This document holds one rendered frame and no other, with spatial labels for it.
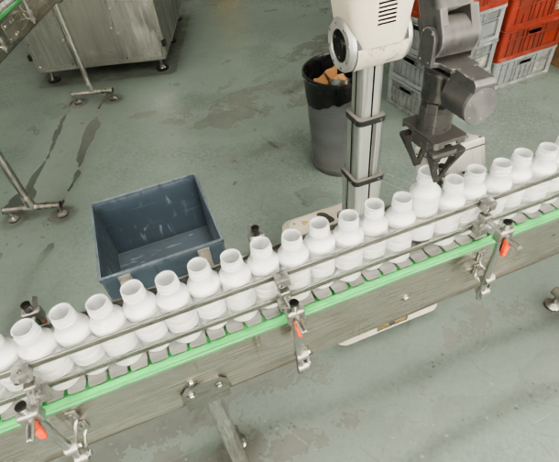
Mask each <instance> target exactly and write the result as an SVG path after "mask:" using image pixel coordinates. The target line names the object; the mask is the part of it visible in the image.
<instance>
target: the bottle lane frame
mask: <svg viewBox="0 0 559 462"><path fill-rule="evenodd" d="M539 212H540V211H539ZM540 213H541V215H540V216H537V217H535V218H533V219H530V218H529V217H527V216H526V215H525V216H526V217H527V218H528V220H527V221H525V222H523V223H520V224H516V223H514V222H513V224H514V226H513V228H514V229H515V231H514V233H513V236H512V237H513V238H514V239H515V240H516V241H517V242H518V243H519V244H521V245H522V248H521V249H520V250H516V249H515V248H514V247H513V246H510V249H509V251H508V253H507V255H506V256H505V257H502V256H501V255H499V259H498V261H497V264H496V266H495V268H494V270H493V274H494V275H495V277H496V279H499V278H501V277H503V276H506V275H508V274H511V273H512V272H515V271H517V270H521V269H524V268H526V267H528V266H530V265H532V264H535V263H537V262H540V261H542V260H545V259H548V258H550V257H552V256H555V255H557V254H559V209H556V208H555V207H554V211H552V212H549V213H547V214H543V213H542V212H540ZM492 237H493V234H491V235H489V234H486V236H485V237H482V238H480V239H478V240H474V239H473V238H472V237H470V238H471V239H472V241H471V242H470V243H467V244H465V245H463V246H460V245H458V244H457V243H456V242H455V243H456V244H457V247H456V248H454V249H451V250H448V251H444V250H443V249H442V248H441V250H442V251H443V252H442V253H441V254H439V255H436V256H434V257H430V256H428V255H427V254H426V253H425V254H426V256H427V259H425V260H423V261H420V262H417V263H415V262H414V261H413V260H411V262H412V264H411V265H410V266H408V267H405V268H403V269H400V268H398V267H397V266H396V265H395V264H394V265H395V267H396V271H393V272H391V273H389V274H386V275H384V274H383V273H382V272H381V271H380V270H379V273H380V277H378V278H376V279H374V280H367V279H366V278H365V277H364V276H363V278H364V281H365V282H364V283H362V284H359V285H357V286H355V287H351V286H350V285H349V284H348V283H346V284H347V286H348V289H347V290H345V291H340V292H339V293H334V292H333V290H332V289H330V291H331V293H332V295H331V296H328V297H326V298H323V299H321V300H318V299H317V298H316V297H315V296H314V295H313V298H314V302H312V303H309V304H307V305H304V306H303V307H304V309H305V319H304V320H303V323H304V325H305V327H306V329H307V330H308V334H307V335H303V336H302V338H303V344H304V346H305V347H306V348H307V349H308V348H309V350H310V352H311V354H309V356H310V355H312V354H315V353H317V352H320V351H322V350H325V349H326V348H328V347H332V346H335V345H337V344H340V343H342V342H345V341H346V340H348V339H351V338H353V337H356V336H360V335H362V334H364V333H366V332H369V331H371V330H373V329H376V328H378V327H381V326H382V325H386V324H389V323H391V322H393V321H396V320H398V319H401V318H402V317H405V316H407V315H410V314H414V313H416V312H418V311H420V310H422V309H425V308H427V307H430V306H432V305H435V304H437V303H440V302H442V301H445V300H447V299H450V298H452V297H455V296H456V295H459V294H461V293H463V292H467V291H470V290H472V289H475V288H476V287H478V286H479V283H478V282H477V281H476V280H475V279H474V274H471V272H472V269H473V267H474V265H476V264H477V263H478V261H476V258H477V253H478V252H480V251H482V250H486V252H485V255H484V257H483V259H482V260H481V264H482V266H483V267H484V268H486V266H487V264H488V260H489V257H490V255H491V252H492V250H493V247H494V245H495V243H496V241H495V240H493V239H492ZM261 319H262V322H261V323H258V324H254V325H252V326H250V327H248V326H247V324H246V323H245V322H243V325H244V329H242V330H239V331H237V332H234V333H233V334H229V333H228V331H227V329H226V328H225V336H223V337H220V338H218V339H215V340H214V341H211V340H210V338H209V337H208V335H207V336H206V344H203V345H201V346H197V347H195V348H191V346H190V344H189V343H187V351H184V352H182V353H180V354H177V355H175V356H173V355H172V354H171V353H170V350H169V349H168V357H167V358H165V359H163V360H161V361H158V362H156V363H152V362H151V360H150V358H149V357H148V365H147V366H145V367H144V368H139V369H137V370H134V371H132V370H131V368H130V366H128V370H127V374H125V375H122V376H119V377H117V378H114V379H111V377H110V374H109V372H107V381H106V382H103V383H100V384H98V385H95V386H93V387H90V385H89V381H88V380H87V382H86V389H85V390H82V391H79V392H76V393H74V394H72V395H69V394H68V391H67V389H66V390H65V395H64V397H63V398H62V399H59V400H56V401H53V402H50V403H46V402H45V401H44V402H43V404H42V407H43V408H44V409H45V411H46V419H45V420H46V421H47V422H48V423H50V424H51V425H52V426H53V427H54V428H55V429H57V430H58V431H59V432H60V433H61V434H62V435H64V436H65V437H66V438H67V439H68V440H69V441H70V440H72V439H73V422H74V421H71V420H70V419H69V418H68V417H67V416H66V415H65V413H67V412H69V411H72V410H75V411H76V412H77V413H78V414H79V415H80V416H81V418H79V419H78V422H79V421H81V420H83V419H84V420H85V421H86V422H87V423H88V424H89V425H90V427H88V429H87V443H88V446H90V445H92V444H95V443H97V442H100V441H102V440H104V439H106V438H108V437H111V436H113V435H117V434H120V433H122V432H124V431H126V430H128V429H131V428H133V427H136V426H138V425H141V424H144V423H146V422H148V421H151V420H153V419H156V418H158V417H160V416H162V415H165V414H167V413H171V412H173V411H176V410H178V409H180V408H182V407H185V406H186V405H185V403H184V401H183V399H182V398H181V393H182V392H183V390H184V389H185V388H187V387H193V386H194V385H195V384H196V383H198V382H201V381H203V380H207V379H209V378H211V377H214V376H216V375H222V376H226V378H227V381H228V383H229V386H230V388H232V387H234V386H236V385H238V384H241V383H243V382H246V381H248V380H252V379H254V378H256V377H258V376H261V375H263V374H266V373H268V372H271V371H272V370H275V369H279V368H281V367H283V366H286V365H288V364H290V363H292V362H295V361H296V357H295V354H294V350H295V348H294V340H293V333H292V325H291V324H288V322H287V320H286V318H285V313H284V312H281V311H280V308H279V315H278V316H276V317H273V318H270V319H268V320H266V319H265V317H264V316H263V315H261ZM63 456H65V454H64V451H63V449H61V448H60V447H59V446H58V445H56V444H55V443H54V442H53V441H51V440H50V439H49V438H48V437H47V438H46V439H40V438H38V437H36V436H35V442H34V443H33V444H30V445H28V444H26V428H24V427H23V426H21V425H20V424H19V423H17V422H16V417H15V416H14V417H12V418H9V419H6V420H4V421H3V420H1V415H0V462H50V461H52V460H55V459H57V458H59V457H63Z"/></svg>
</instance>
